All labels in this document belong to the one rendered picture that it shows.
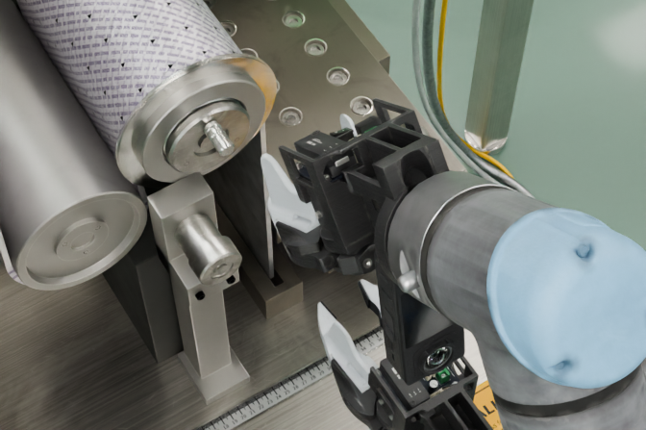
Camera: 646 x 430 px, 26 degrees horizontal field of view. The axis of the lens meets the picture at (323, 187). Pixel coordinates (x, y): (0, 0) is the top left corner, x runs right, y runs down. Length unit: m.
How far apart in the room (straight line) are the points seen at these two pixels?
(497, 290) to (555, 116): 2.08
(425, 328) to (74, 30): 0.46
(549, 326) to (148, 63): 0.56
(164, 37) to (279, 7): 0.40
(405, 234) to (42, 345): 0.77
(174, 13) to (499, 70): 1.36
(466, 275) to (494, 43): 1.74
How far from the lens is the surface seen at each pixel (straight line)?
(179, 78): 1.09
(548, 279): 0.63
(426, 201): 0.73
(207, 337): 1.34
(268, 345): 1.43
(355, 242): 0.82
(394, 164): 0.75
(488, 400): 1.38
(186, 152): 1.13
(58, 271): 1.21
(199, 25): 1.14
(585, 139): 2.70
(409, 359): 0.86
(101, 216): 1.18
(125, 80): 1.12
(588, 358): 0.65
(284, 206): 0.90
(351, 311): 1.45
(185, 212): 1.16
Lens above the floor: 2.18
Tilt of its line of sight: 57 degrees down
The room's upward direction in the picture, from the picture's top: straight up
